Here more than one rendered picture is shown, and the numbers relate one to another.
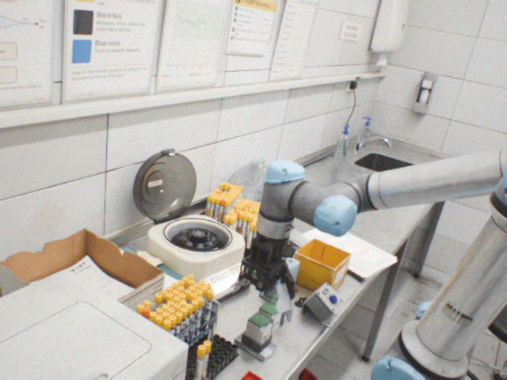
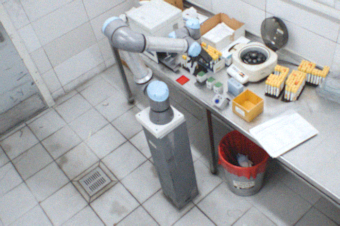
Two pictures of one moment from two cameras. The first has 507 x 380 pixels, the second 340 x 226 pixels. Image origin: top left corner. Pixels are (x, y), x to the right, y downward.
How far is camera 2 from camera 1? 2.52 m
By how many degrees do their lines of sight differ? 92
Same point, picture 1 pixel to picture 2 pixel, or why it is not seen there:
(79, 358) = (149, 16)
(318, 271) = (237, 98)
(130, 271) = (227, 41)
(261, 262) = not seen: hidden behind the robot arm
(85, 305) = (166, 14)
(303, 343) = (202, 96)
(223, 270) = (239, 69)
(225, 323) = (215, 76)
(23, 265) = (226, 18)
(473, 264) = not seen: hidden behind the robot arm
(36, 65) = not seen: outside the picture
